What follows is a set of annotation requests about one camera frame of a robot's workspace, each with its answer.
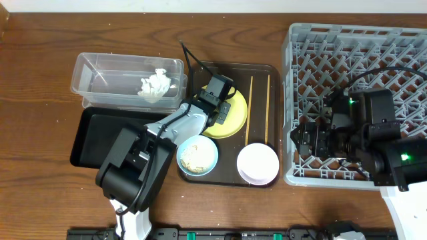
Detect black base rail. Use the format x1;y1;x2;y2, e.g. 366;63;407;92
65;221;398;240

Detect grey dishwasher rack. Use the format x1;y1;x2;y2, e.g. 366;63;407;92
282;23;426;191

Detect black cable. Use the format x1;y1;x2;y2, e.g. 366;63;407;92
325;66;427;104
115;39;218;216

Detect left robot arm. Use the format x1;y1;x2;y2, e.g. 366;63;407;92
95;100;231;239

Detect right wooden chopstick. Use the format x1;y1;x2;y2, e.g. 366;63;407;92
264;75;270;145

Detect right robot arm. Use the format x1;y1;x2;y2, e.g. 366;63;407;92
290;121;426;239

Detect pink bowl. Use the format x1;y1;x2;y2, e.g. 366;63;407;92
236;143;280;186

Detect right black cable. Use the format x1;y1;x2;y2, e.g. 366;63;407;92
325;66;427;104

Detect black plastic tray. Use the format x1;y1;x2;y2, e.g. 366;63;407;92
69;107;166;169

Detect left black cable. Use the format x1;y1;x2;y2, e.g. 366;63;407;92
115;39;218;216

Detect white tissue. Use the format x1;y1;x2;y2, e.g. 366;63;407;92
137;69;171;97

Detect clear plastic bin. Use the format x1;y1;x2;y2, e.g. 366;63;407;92
71;53;187;113

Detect yellow plate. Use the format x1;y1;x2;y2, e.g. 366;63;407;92
202;87;248;139

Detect blue bowl with rice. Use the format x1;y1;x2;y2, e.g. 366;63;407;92
177;135;219;177

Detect dark brown serving tray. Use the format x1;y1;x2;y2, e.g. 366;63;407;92
177;61;282;187

